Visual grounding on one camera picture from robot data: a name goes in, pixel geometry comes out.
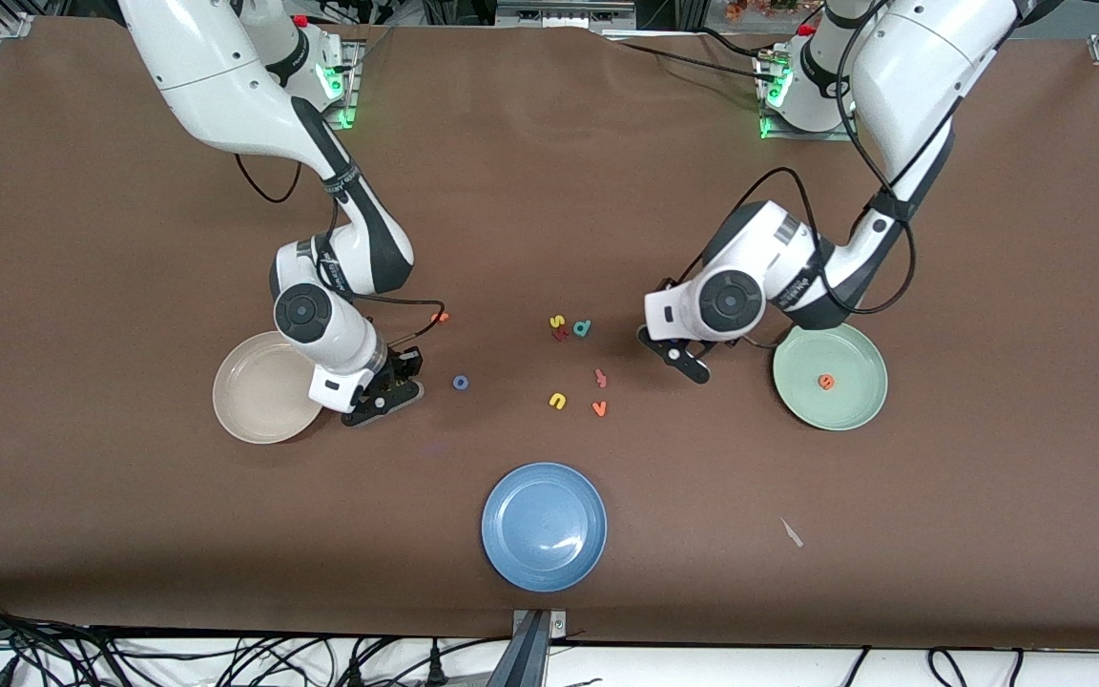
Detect green round plate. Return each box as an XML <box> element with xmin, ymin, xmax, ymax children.
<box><xmin>772</xmin><ymin>323</ymin><xmax>889</xmax><ymax>432</ymax></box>

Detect beige round plate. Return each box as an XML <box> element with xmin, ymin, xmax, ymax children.
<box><xmin>212</xmin><ymin>330</ymin><xmax>326</xmax><ymax>446</ymax></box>

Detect brown table cover sheet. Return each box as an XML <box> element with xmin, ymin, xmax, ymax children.
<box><xmin>0</xmin><ymin>19</ymin><xmax>1099</xmax><ymax>652</ymax></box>

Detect blue round plate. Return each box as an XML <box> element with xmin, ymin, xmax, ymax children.
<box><xmin>481</xmin><ymin>462</ymin><xmax>608</xmax><ymax>593</ymax></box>

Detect orange artificial flowers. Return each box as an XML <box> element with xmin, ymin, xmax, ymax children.
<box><xmin>726</xmin><ymin>0</ymin><xmax>822</xmax><ymax>22</ymax></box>

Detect grey metal box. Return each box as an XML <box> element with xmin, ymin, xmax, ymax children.
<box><xmin>497</xmin><ymin>0</ymin><xmax>636</xmax><ymax>28</ymax></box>

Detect black table cable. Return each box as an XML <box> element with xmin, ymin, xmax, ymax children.
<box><xmin>607</xmin><ymin>36</ymin><xmax>775</xmax><ymax>87</ymax></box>
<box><xmin>693</xmin><ymin>27</ymin><xmax>765</xmax><ymax>58</ymax></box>

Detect grey metal clamp bracket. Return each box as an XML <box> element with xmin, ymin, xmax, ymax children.
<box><xmin>511</xmin><ymin>609</ymin><xmax>568</xmax><ymax>638</ymax></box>

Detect dark camera stand pole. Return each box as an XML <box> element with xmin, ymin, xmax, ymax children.
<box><xmin>487</xmin><ymin>611</ymin><xmax>552</xmax><ymax>687</ymax></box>

